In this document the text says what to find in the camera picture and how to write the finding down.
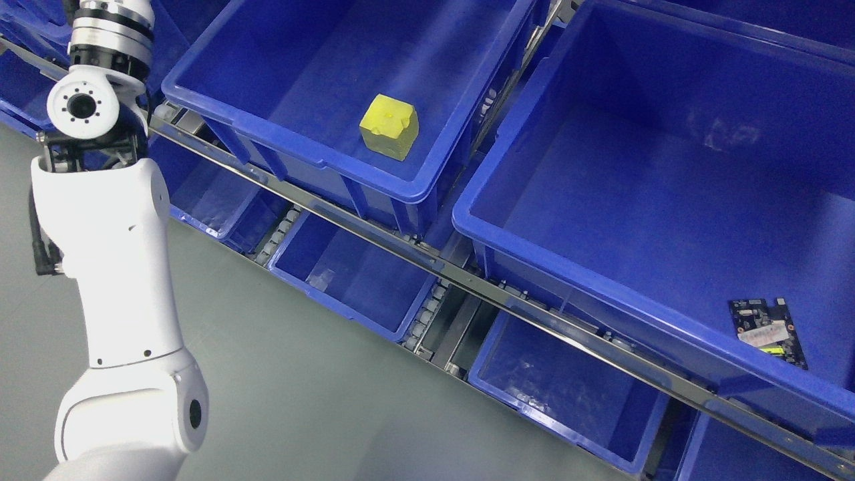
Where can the metal shelf rack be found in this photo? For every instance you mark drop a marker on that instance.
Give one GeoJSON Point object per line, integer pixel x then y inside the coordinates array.
{"type": "Point", "coordinates": [446, 253]}

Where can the lower blue bin left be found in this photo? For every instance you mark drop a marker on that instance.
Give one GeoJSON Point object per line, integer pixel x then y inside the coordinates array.
{"type": "Point", "coordinates": [205, 196]}

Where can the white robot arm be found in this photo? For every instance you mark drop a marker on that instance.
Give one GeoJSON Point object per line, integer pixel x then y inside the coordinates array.
{"type": "Point", "coordinates": [99, 208]}

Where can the lower blue bin right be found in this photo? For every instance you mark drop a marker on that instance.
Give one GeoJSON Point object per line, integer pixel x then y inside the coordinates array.
{"type": "Point", "coordinates": [578, 398]}

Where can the blue bin with block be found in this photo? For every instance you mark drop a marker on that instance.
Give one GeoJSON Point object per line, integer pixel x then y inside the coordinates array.
{"type": "Point", "coordinates": [285, 84]}

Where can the yellow foam block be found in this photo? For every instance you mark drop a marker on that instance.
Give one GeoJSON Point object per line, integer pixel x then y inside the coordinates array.
{"type": "Point", "coordinates": [389, 127]}

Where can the lower blue bin middle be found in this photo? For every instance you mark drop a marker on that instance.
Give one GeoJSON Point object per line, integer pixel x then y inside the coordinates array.
{"type": "Point", "coordinates": [351, 277]}

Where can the black circuit board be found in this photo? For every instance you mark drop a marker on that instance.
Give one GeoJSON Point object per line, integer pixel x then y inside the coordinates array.
{"type": "Point", "coordinates": [769, 327]}

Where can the large blue bin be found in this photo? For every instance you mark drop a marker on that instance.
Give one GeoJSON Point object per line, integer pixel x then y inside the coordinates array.
{"type": "Point", "coordinates": [667, 157]}

